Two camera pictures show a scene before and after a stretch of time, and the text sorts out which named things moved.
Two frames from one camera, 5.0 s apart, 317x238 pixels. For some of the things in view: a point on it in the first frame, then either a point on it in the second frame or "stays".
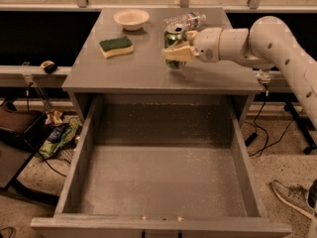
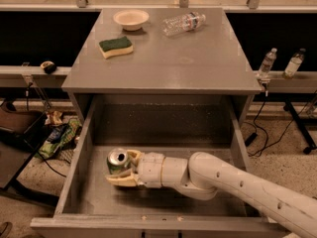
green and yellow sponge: (117, 46) stays
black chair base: (313, 144) stays
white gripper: (207, 44) → (150, 170)
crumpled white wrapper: (53, 118) stays
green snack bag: (62, 137) stays
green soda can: (172, 37) → (118, 161)
